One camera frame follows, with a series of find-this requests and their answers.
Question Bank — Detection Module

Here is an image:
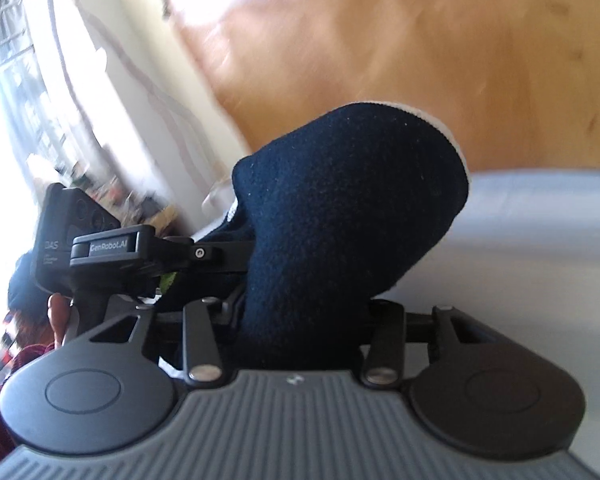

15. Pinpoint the navy blue garment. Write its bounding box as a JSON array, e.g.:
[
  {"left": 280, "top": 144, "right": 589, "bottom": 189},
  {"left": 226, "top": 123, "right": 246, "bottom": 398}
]
[{"left": 157, "top": 102, "right": 470, "bottom": 374}]

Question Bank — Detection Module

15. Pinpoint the window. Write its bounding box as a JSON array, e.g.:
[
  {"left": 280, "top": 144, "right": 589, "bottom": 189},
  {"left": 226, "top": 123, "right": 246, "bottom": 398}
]
[{"left": 0, "top": 0, "right": 83, "bottom": 211}]

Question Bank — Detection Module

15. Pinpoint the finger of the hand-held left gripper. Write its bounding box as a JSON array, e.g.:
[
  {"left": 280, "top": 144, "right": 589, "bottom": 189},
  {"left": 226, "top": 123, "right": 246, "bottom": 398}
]
[{"left": 155, "top": 236, "right": 256, "bottom": 275}]

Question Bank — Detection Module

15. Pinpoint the person's left hand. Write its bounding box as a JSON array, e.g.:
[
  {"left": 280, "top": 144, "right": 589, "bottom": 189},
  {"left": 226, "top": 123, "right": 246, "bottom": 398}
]
[{"left": 46, "top": 292, "right": 74, "bottom": 350}]

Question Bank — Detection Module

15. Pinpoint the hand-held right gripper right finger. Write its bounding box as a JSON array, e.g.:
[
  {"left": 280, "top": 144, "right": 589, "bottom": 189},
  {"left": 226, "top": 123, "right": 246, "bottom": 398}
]
[{"left": 361, "top": 301, "right": 487, "bottom": 387}]

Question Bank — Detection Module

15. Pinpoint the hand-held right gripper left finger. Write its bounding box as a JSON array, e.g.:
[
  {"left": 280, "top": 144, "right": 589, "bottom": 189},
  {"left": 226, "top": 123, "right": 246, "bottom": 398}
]
[{"left": 88, "top": 286, "right": 247, "bottom": 387}]

